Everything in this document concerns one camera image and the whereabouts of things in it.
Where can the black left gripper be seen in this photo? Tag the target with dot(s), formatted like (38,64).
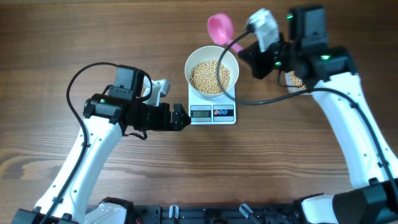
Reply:
(163,124)

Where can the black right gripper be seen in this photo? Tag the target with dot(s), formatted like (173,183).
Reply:
(256,58)

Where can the pink measuring scoop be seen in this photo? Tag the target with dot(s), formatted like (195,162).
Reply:
(220,29)

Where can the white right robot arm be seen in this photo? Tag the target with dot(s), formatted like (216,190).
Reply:
(331,77)

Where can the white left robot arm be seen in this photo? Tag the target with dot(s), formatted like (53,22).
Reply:
(131,100)

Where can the white digital kitchen scale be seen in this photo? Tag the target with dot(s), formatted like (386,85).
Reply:
(219,110)

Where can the soybeans in white bowl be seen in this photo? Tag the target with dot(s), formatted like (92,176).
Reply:
(204,78)

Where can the white bowl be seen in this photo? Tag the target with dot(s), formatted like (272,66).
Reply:
(214,53)

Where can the clear plastic container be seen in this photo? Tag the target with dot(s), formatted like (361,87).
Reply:
(290,88)

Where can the pile of soybeans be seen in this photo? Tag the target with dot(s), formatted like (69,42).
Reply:
(296,81)

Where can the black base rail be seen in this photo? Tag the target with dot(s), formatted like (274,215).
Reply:
(174,214)

